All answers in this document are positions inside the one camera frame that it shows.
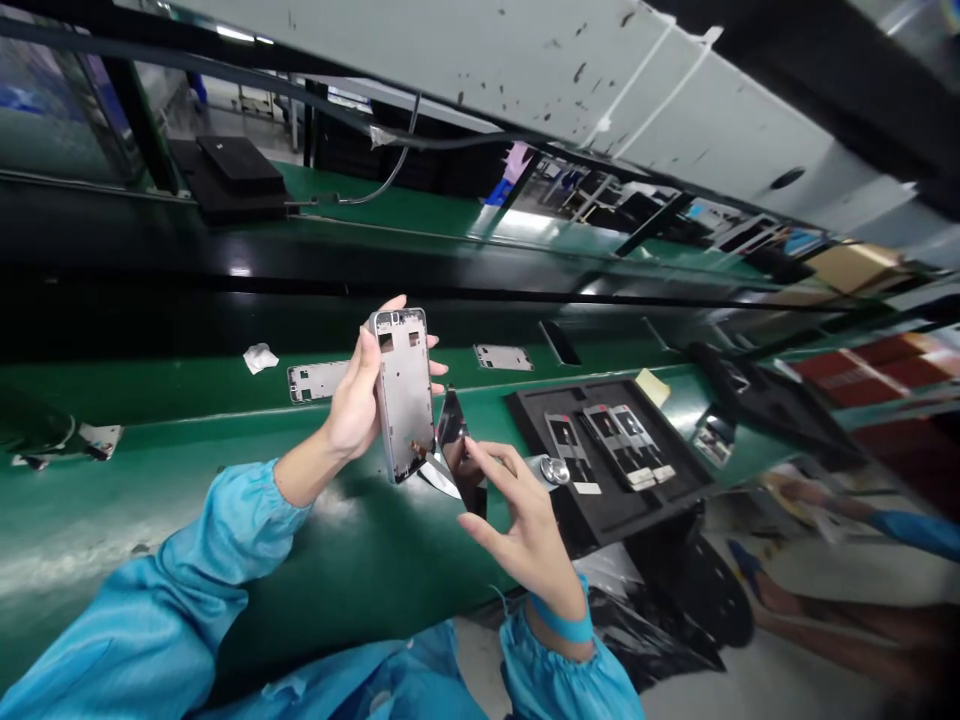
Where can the person's right hand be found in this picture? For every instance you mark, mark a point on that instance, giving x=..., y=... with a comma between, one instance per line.
x=536, y=532

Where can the person's left hand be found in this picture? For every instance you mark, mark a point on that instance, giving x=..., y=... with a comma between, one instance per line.
x=352, y=420

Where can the person's left index finger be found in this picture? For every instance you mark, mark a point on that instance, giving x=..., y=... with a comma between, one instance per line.
x=394, y=301

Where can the person's right index finger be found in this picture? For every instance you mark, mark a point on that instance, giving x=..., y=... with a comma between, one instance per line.
x=486, y=466

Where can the person's left ring finger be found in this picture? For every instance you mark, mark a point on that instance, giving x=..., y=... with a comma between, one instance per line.
x=439, y=368

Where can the person's right thumb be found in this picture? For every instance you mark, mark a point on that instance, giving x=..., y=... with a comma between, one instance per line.
x=484, y=534

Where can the person's right middle finger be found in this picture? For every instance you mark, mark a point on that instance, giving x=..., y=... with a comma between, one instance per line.
x=514, y=457

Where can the person's left thumb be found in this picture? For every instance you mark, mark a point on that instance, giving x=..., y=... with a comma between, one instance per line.
x=370, y=360

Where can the black phone screen panel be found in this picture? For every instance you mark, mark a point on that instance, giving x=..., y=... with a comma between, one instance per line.
x=457, y=465

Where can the silver phone frame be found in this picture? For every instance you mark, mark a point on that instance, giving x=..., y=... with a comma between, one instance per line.
x=319, y=382
x=405, y=397
x=504, y=358

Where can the small round metal cylinder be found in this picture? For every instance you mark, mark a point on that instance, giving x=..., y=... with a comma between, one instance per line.
x=556, y=474

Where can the black flex part with label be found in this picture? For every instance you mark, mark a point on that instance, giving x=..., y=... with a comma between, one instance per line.
x=564, y=442
x=637, y=439
x=611, y=442

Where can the crumpled white tissue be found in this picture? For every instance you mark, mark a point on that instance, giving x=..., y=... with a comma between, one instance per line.
x=260, y=358

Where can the yellow paper note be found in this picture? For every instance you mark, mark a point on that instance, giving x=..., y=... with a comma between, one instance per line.
x=652, y=388

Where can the black foam tray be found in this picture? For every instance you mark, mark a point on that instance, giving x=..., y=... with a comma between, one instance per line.
x=675, y=502

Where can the person's body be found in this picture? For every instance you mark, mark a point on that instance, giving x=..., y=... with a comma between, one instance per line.
x=375, y=682

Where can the small clear packet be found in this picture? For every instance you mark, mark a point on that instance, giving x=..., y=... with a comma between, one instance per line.
x=714, y=442

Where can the stack of black trays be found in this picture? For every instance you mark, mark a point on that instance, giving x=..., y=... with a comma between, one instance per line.
x=236, y=176

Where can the black plastic bag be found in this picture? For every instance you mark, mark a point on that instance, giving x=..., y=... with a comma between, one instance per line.
x=675, y=600

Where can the grey overhead beam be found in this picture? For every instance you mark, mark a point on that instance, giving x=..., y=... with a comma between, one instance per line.
x=525, y=67

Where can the long black moulded tray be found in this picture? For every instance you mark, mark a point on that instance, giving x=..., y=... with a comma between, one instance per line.
x=780, y=405

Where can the white plastic device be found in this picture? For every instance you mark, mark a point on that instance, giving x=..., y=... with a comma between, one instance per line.
x=94, y=441

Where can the red boxes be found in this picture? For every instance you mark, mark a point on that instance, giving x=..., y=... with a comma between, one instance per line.
x=870, y=371

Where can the brown cardboard box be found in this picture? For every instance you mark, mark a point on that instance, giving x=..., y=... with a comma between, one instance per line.
x=859, y=268

